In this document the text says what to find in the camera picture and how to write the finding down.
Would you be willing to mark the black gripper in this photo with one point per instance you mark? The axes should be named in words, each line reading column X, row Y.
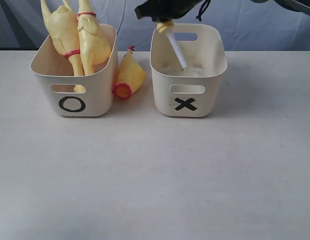
column 164, row 10

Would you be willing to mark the broken chicken head with squeaker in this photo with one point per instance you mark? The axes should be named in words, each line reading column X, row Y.
column 166, row 28

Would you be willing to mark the headless yellow chicken body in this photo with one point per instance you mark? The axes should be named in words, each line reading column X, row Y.
column 130, row 76

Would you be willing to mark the yellow rubber chicken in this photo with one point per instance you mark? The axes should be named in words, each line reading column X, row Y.
column 62, row 26
column 94, row 46

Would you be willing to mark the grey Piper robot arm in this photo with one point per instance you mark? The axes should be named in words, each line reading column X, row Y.
column 302, row 6

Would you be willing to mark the cream bin marked X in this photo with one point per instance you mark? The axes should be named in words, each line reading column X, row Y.
column 192, row 91

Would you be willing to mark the cream bin marked O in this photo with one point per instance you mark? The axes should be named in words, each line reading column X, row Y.
column 76, row 96

